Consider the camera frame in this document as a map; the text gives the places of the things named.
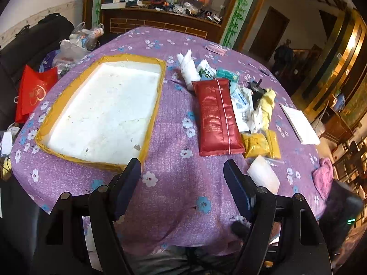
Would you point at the white paper stack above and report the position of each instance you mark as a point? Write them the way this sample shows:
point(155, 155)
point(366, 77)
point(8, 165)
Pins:
point(299, 123)

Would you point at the wide yellow packet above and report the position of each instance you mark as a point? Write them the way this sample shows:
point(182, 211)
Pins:
point(255, 145)

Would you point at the white blue gauze packets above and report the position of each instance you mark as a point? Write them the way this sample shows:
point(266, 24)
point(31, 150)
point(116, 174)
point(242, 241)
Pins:
point(242, 103)

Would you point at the narrow yellow packet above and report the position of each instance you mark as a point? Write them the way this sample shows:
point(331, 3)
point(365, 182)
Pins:
point(273, 144)

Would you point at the green white packet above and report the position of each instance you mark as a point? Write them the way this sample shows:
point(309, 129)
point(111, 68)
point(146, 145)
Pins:
point(207, 69)

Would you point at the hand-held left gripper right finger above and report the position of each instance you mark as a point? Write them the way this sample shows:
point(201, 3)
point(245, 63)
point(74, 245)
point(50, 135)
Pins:
point(238, 189)

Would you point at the black sofa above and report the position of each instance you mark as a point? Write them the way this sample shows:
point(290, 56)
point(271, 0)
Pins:
point(28, 48)

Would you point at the red shopping bag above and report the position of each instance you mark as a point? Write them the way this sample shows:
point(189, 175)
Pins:
point(34, 91)

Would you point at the white plastic bag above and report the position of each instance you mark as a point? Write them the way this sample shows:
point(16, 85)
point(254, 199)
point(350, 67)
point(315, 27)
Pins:
point(71, 51)

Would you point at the pink towel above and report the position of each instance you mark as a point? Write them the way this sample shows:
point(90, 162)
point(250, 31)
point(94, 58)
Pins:
point(324, 177)

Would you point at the pink face mask pack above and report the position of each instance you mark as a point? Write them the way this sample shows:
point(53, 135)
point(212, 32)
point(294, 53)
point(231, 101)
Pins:
point(215, 49)

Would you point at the person's grey trousers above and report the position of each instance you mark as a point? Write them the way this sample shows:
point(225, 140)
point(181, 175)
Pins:
point(172, 263)

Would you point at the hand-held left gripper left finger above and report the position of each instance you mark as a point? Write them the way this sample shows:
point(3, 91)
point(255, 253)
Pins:
point(129, 186)

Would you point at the white device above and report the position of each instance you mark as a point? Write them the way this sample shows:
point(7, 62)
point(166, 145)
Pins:
point(6, 143)

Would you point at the black clip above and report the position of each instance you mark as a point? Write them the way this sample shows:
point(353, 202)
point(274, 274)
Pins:
point(256, 88)

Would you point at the dark cloth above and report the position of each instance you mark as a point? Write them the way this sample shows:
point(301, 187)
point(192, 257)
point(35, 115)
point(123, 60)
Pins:
point(283, 54)

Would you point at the white foam box yellow tape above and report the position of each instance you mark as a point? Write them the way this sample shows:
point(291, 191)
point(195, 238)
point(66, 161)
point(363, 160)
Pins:
point(109, 106)

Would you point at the black pen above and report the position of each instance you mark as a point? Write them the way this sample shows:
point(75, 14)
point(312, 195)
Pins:
point(258, 68)

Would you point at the white towel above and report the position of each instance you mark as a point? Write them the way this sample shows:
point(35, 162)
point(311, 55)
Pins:
point(187, 68)

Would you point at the red tissue pack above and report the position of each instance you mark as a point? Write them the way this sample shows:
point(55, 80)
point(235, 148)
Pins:
point(215, 114)

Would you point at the purple floral tablecloth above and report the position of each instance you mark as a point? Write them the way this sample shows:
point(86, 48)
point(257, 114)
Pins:
point(177, 177)

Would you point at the yellow cloth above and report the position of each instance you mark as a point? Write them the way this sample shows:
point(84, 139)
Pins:
point(268, 103)

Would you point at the wooden cabinet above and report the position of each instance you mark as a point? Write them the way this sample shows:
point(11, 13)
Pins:
point(160, 20)

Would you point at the teal packet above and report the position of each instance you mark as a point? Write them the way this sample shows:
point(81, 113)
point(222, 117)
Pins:
point(228, 75)

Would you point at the brown wooden door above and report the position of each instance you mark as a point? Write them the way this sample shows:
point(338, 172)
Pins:
point(269, 33)

